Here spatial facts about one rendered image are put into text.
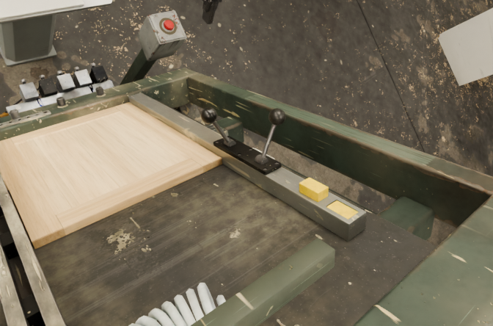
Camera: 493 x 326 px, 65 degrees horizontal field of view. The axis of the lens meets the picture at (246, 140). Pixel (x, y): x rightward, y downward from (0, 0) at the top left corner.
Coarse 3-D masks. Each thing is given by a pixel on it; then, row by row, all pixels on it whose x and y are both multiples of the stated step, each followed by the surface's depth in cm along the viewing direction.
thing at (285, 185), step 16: (128, 96) 134; (144, 96) 133; (160, 112) 118; (176, 112) 117; (176, 128) 111; (192, 128) 106; (208, 128) 105; (208, 144) 98; (224, 160) 94; (256, 176) 85; (272, 176) 82; (288, 176) 81; (272, 192) 82; (288, 192) 77; (304, 208) 75; (320, 208) 71; (352, 208) 70; (320, 224) 73; (336, 224) 69; (352, 224) 67
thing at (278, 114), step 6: (276, 108) 84; (270, 114) 83; (276, 114) 83; (282, 114) 83; (270, 120) 84; (276, 120) 83; (282, 120) 83; (270, 132) 84; (270, 138) 85; (264, 150) 85; (258, 156) 85; (264, 156) 85; (258, 162) 85; (264, 162) 85
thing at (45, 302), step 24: (0, 192) 78; (0, 216) 77; (0, 240) 65; (24, 240) 64; (0, 264) 59; (24, 264) 59; (0, 288) 55; (24, 288) 59; (48, 288) 54; (24, 312) 51; (48, 312) 50
